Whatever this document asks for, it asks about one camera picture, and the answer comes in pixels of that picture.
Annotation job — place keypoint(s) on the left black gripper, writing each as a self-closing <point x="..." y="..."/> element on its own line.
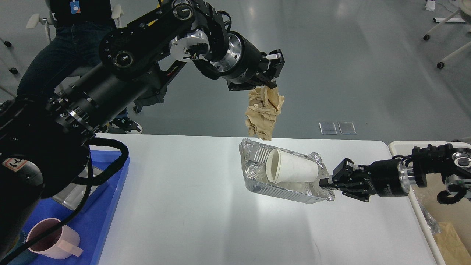
<point x="241" y="65"/>

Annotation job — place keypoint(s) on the left floor plate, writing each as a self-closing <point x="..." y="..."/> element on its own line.
<point x="328" y="128"/>

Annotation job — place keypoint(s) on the floor plate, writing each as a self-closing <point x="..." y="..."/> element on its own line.
<point x="328" y="128"/>
<point x="347" y="128"/>

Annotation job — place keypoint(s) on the white paper cup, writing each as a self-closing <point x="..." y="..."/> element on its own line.
<point x="286" y="167"/>

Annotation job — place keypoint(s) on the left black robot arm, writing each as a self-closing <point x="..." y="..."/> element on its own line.
<point x="47" y="146"/>

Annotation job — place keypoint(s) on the steel rectangular container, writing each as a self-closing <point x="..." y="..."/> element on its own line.
<point x="71" y="196"/>

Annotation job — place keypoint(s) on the person in black clothes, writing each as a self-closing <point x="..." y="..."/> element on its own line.
<point x="80" y="26"/>

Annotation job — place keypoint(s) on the blue plastic tray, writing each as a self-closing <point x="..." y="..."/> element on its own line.
<point x="92" y="225"/>

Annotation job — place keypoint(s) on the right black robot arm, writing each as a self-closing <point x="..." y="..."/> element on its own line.
<point x="452" y="163"/>

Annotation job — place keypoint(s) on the white plastic bin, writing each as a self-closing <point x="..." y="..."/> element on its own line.
<point x="446" y="227"/>

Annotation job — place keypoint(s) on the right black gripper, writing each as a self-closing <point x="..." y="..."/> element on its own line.
<point x="387" y="178"/>

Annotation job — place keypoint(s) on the pink mug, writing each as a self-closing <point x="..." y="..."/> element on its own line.
<point x="60" y="244"/>

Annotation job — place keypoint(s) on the right floor plate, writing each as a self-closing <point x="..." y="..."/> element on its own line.
<point x="347" y="128"/>

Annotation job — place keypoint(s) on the brown paper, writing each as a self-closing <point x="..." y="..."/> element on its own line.
<point x="262" y="112"/>

